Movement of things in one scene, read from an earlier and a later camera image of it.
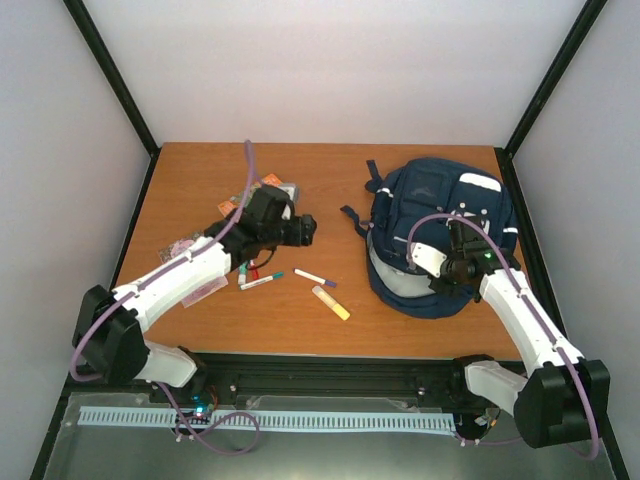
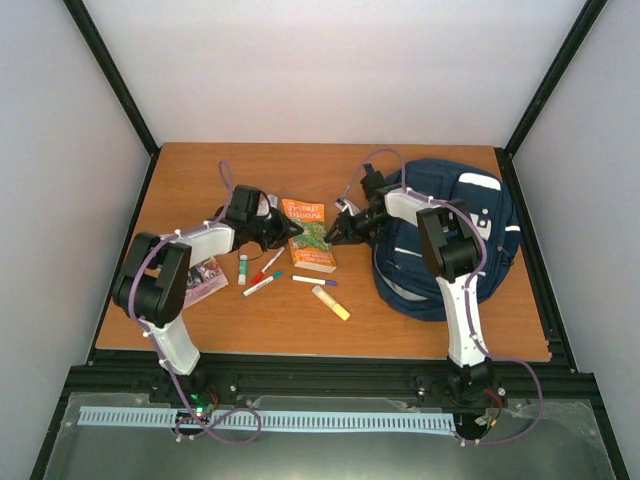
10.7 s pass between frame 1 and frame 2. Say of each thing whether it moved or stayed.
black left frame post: stayed
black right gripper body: moved
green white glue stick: stayed
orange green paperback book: moved
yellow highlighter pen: stayed
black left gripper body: moved
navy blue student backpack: stayed
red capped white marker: moved
